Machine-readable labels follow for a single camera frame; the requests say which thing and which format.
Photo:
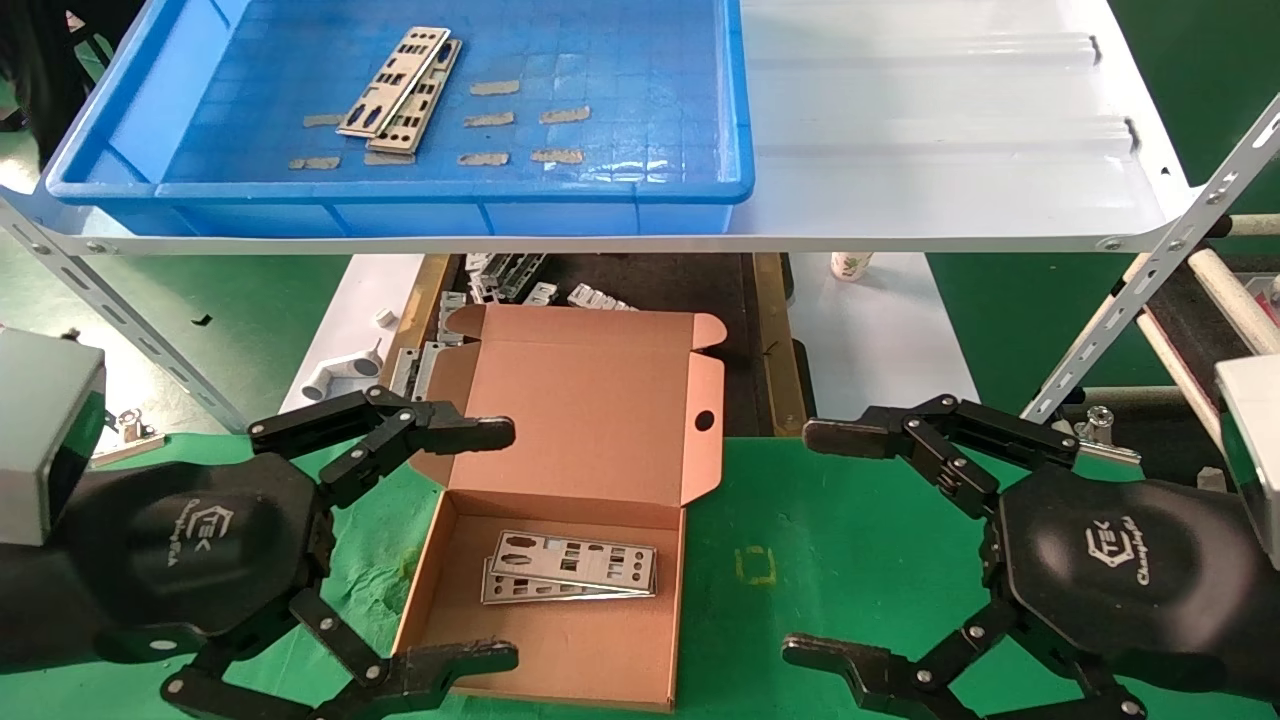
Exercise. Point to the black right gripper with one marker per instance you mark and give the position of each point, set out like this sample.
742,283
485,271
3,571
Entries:
1120,570

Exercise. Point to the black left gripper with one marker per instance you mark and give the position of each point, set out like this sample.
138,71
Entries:
200,545

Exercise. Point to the silver metal shield plate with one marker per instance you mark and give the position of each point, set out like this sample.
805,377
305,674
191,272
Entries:
425,45
497,591
610,575
445,75

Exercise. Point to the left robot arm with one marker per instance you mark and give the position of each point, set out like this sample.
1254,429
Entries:
30,610

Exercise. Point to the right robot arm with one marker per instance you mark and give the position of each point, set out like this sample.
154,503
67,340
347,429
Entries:
1265,640

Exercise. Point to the open brown cardboard box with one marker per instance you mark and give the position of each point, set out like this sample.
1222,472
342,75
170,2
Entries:
580,400

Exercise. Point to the blue plastic tray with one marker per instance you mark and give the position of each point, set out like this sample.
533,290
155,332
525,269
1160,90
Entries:
620,60

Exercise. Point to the white plastic pipe connector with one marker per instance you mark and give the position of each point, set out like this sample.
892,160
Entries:
340,372

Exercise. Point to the silver binder clip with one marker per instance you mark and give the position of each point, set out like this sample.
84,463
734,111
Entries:
1105,450
135,445

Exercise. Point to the white paper cup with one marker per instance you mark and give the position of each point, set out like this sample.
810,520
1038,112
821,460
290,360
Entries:
852,265

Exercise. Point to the white perforated metal strut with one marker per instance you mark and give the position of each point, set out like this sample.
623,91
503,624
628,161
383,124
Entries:
1150,270
100,300

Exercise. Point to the black belt surface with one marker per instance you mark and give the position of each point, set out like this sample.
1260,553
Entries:
1200,310

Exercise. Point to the brown tape patch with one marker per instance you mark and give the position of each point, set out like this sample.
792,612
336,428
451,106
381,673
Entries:
495,87
323,120
489,119
388,158
557,155
315,162
565,114
483,158

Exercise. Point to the white shelf board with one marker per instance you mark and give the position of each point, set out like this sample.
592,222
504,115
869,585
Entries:
900,120

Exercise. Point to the person in dark clothes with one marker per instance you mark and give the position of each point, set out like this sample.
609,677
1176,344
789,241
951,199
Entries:
40,60

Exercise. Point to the silver metal bracket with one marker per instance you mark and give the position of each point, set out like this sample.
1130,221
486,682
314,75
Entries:
430,365
600,297
402,370
540,294
522,272
452,315
485,285

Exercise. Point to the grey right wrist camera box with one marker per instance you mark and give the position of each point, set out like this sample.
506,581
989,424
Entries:
1255,450

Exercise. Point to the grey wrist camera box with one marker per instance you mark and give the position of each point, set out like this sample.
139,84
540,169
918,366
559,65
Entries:
45,430
1255,450

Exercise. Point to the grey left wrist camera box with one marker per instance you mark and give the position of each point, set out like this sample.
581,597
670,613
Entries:
45,430

